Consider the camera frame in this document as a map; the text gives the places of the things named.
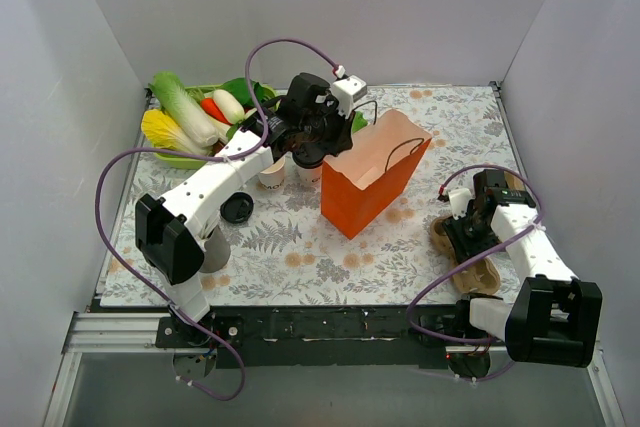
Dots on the orange paper bag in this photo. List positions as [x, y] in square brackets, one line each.
[358, 184]

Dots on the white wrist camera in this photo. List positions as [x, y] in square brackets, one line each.
[458, 200]
[347, 89]

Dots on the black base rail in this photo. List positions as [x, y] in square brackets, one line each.
[277, 336]

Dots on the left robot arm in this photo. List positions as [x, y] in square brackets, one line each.
[178, 232]

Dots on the brown cardboard cup carrier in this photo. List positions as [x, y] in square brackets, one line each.
[514, 183]

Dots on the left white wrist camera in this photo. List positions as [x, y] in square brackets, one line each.
[347, 89]

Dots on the orange carrot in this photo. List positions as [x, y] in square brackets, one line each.
[211, 108]

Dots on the napa cabbage green white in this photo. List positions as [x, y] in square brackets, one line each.
[176, 101]

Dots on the grey straw holder cup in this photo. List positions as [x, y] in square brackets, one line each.
[217, 252]

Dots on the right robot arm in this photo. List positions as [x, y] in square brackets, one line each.
[554, 318]

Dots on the green bok choy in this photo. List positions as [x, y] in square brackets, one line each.
[239, 90]

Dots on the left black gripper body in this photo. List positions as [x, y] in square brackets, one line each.
[329, 138]

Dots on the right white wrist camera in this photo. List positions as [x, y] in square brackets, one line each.
[458, 200]

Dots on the yellow cabbage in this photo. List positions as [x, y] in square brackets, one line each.
[164, 133]

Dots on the loose green lettuce head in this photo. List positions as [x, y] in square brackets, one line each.
[359, 122]

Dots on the floral table mat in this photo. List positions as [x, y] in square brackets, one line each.
[288, 253]

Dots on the white radish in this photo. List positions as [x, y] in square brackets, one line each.
[229, 106]

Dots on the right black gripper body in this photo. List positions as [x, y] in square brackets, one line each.
[463, 239]

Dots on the green vegetable tray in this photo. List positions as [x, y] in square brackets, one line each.
[225, 132]

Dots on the black plastic cup lid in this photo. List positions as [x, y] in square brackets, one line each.
[308, 156]

